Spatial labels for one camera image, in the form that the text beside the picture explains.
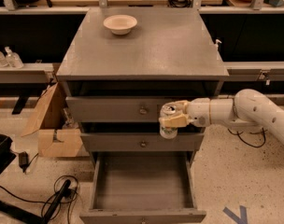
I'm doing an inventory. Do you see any black coiled cable left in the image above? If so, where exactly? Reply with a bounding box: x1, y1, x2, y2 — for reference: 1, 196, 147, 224
0, 175, 80, 224

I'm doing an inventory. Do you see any grey middle drawer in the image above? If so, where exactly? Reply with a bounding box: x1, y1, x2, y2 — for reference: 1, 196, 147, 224
81, 133, 204, 152

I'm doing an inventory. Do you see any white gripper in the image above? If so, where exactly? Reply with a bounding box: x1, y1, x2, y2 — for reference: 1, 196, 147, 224
159, 98, 210, 128

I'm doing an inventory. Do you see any brown cardboard box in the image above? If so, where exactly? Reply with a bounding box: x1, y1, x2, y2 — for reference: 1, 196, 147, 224
21, 83, 86, 158

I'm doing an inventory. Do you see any grey top drawer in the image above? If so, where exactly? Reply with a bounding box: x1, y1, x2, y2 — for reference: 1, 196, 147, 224
66, 96, 174, 122

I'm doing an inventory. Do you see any black stand leg left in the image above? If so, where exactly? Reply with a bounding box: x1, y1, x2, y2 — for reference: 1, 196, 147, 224
0, 179, 71, 224

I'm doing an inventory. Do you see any grey bottom drawer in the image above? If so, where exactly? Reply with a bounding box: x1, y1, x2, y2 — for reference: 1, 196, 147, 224
79, 152, 206, 224

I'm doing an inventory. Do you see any black bin left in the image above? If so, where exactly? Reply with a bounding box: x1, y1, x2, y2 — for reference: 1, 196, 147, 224
0, 134, 16, 174

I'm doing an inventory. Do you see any black power adapter left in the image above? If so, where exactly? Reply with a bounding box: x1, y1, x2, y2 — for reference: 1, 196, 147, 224
19, 152, 29, 172

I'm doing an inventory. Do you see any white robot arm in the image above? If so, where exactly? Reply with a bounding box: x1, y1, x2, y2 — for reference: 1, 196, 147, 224
159, 89, 284, 145

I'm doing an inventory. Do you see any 7up soda can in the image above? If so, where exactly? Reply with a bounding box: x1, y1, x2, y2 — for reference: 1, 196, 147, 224
159, 105, 178, 139

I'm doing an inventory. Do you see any grey drawer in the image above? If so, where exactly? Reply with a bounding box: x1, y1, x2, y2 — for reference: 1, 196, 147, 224
66, 96, 174, 122
81, 133, 204, 152
79, 152, 206, 224

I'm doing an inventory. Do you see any grey wooden drawer cabinet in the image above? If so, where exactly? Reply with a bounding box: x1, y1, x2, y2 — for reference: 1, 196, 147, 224
55, 7, 230, 224

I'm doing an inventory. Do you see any small white pump bottle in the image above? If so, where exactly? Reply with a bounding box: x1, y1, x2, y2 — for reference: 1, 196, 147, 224
215, 39, 222, 50

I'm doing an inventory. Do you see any white ceramic bowl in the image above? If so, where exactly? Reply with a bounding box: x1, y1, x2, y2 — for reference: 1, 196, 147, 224
103, 15, 137, 35

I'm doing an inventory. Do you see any clear sanitizer bottle right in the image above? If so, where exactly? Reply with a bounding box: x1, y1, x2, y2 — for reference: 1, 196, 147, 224
5, 47, 23, 69

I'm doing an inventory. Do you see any black cable on floor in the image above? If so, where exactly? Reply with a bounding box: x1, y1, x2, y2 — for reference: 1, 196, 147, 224
226, 127, 267, 148

